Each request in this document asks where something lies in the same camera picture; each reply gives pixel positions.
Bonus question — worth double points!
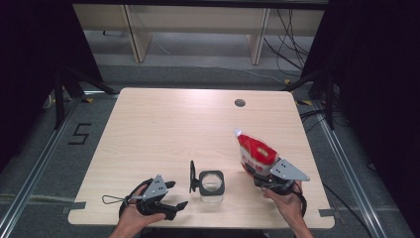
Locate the person's right hand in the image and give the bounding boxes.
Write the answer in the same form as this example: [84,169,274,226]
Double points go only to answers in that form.
[262,180,305,226]

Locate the black metal stand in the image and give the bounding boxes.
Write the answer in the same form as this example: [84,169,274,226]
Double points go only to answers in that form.
[52,65,117,131]
[282,69,337,131]

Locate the black floor cable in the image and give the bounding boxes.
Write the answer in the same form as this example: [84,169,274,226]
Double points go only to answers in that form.
[321,182,374,238]

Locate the person's left hand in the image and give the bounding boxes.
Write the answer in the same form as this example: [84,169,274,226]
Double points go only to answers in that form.
[115,184,165,232]

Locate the black wrist strap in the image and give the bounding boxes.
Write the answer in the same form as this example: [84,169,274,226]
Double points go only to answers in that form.
[294,182,308,218]

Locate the glass jar with black lid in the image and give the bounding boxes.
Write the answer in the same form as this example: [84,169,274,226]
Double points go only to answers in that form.
[188,160,226,204]

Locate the thin metal wire loop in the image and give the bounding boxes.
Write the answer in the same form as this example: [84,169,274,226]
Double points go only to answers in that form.
[101,194,129,205]

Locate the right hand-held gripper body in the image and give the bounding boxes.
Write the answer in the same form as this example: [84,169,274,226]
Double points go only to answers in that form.
[253,158,311,195]

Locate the red and white spout pouch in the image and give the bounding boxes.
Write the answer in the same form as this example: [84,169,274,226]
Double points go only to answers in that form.
[233,128,280,178]

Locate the aluminium floor rail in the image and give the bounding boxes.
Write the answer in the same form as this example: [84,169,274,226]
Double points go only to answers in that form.
[0,98,83,234]
[311,99,386,238]

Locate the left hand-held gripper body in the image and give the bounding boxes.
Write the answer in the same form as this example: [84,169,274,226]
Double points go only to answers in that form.
[123,174,177,221]

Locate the dark curtain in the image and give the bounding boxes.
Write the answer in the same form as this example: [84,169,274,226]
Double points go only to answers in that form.
[0,0,104,173]
[300,0,420,234]

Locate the bundle of black cables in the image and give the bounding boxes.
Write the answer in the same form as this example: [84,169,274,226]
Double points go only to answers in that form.
[262,8,315,78]

